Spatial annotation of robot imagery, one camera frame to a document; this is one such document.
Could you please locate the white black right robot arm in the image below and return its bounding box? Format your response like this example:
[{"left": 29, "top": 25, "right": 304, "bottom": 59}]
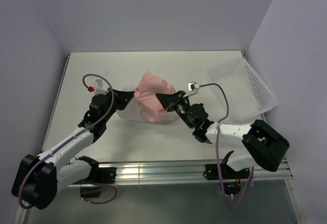
[{"left": 155, "top": 91, "right": 290, "bottom": 178}]

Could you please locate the white perforated plastic basket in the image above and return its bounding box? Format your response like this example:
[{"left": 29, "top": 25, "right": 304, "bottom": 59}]
[{"left": 206, "top": 57, "right": 278, "bottom": 122}]

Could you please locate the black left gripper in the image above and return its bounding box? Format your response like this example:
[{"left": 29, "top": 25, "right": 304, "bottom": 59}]
[{"left": 102, "top": 87, "right": 135, "bottom": 123}]

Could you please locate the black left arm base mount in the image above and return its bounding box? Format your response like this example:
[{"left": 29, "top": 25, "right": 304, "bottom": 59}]
[{"left": 74, "top": 156, "right": 118, "bottom": 205}]

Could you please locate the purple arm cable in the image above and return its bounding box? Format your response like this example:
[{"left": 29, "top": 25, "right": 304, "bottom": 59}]
[
  {"left": 17, "top": 73, "right": 118, "bottom": 209},
  {"left": 198, "top": 82, "right": 255, "bottom": 211}
]

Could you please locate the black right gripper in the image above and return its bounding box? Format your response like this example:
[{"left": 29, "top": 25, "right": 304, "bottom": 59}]
[{"left": 156, "top": 90, "right": 194, "bottom": 129}]

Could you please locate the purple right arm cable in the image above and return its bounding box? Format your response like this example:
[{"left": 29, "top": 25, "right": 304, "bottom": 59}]
[{"left": 198, "top": 82, "right": 255, "bottom": 211}]

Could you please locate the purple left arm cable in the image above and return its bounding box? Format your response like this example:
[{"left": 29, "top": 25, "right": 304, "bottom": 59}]
[{"left": 17, "top": 73, "right": 118, "bottom": 209}]

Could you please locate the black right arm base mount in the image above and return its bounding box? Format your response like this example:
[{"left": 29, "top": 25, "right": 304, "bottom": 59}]
[{"left": 202, "top": 151, "right": 250, "bottom": 196}]

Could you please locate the white mesh laundry bag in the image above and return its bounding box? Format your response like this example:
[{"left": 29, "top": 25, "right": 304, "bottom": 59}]
[{"left": 116, "top": 99, "right": 178, "bottom": 123}]

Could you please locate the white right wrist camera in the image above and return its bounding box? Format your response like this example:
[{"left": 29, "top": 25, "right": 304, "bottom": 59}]
[{"left": 183, "top": 82, "right": 200, "bottom": 98}]

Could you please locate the pink bra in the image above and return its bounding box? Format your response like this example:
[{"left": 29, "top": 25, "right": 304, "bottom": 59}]
[{"left": 134, "top": 71, "right": 177, "bottom": 123}]

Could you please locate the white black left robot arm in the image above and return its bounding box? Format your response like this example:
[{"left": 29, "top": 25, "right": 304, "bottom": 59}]
[{"left": 11, "top": 90, "right": 134, "bottom": 210}]

